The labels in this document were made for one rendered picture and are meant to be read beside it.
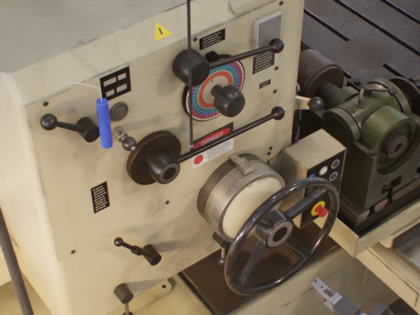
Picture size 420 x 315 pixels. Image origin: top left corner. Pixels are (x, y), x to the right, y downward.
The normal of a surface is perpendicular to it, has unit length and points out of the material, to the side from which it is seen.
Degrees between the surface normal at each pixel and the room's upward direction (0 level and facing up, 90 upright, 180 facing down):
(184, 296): 0
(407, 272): 0
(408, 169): 90
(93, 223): 90
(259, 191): 60
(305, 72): 35
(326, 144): 0
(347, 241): 90
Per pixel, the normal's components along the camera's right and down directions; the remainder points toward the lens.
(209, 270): 0.00, -0.72
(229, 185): -0.40, -0.43
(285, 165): -0.80, 0.41
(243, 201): 0.29, 0.31
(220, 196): -0.60, -0.18
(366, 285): 0.59, 0.56
